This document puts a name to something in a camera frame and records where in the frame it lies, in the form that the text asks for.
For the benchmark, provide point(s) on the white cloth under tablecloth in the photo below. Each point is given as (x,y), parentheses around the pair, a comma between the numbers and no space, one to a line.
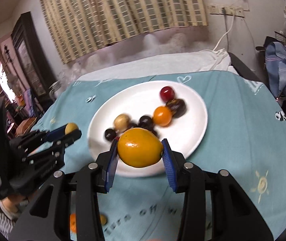
(164,64)

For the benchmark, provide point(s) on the person's right hand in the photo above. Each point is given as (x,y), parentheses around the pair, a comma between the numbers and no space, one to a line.
(155,239)

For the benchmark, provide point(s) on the small orange kumquat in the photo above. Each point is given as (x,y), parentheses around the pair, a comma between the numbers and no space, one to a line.
(162,116)

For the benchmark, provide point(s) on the white oval plate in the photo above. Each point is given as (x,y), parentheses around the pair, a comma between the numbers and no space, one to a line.
(184,132)

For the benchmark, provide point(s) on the person's left hand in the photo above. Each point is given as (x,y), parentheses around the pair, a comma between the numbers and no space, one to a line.
(11,202)

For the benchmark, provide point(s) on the dark plum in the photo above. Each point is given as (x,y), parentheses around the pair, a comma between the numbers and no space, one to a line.
(132,125)
(110,134)
(146,122)
(155,133)

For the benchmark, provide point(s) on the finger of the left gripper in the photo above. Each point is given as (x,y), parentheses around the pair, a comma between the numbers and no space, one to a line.
(49,136)
(65,139)

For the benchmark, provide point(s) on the orange yellow lemon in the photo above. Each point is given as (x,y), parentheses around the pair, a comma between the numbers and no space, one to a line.
(138,147)

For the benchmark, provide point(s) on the brown tan potato fruit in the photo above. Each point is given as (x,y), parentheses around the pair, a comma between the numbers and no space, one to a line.
(121,122)

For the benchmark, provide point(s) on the wrinkled dark brown fruit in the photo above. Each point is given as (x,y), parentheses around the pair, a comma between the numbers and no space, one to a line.
(177,107)

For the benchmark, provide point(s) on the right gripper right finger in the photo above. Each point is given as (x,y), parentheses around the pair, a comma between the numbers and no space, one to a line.
(234,215)

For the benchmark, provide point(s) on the small yellow fruit back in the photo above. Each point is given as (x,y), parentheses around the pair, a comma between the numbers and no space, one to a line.
(70,127)

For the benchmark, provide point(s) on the orange mandarin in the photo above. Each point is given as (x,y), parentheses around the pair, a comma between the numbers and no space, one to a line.
(73,225)

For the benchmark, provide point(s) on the red plum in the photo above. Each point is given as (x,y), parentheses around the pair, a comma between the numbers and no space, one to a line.
(167,94)

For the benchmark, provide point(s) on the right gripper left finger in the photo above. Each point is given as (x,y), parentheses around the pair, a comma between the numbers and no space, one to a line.
(47,217)

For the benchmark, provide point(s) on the teal printed tablecloth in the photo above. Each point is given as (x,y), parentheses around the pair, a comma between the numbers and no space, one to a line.
(246,135)

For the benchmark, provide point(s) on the checkered beige curtain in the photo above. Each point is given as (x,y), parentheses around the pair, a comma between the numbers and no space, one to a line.
(79,27)

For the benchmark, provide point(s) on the wall power strip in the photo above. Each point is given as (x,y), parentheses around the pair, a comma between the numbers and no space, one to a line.
(217,9)

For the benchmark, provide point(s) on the blue clothes pile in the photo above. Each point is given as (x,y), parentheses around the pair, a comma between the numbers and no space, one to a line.
(275,60)

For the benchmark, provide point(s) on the dark framed painting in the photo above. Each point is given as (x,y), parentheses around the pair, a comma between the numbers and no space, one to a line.
(32,58)

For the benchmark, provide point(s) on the small yellow green fruit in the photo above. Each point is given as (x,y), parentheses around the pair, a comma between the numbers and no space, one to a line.
(103,219)

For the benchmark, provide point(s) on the dark plum front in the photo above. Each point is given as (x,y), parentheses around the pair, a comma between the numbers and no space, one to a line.
(132,125)

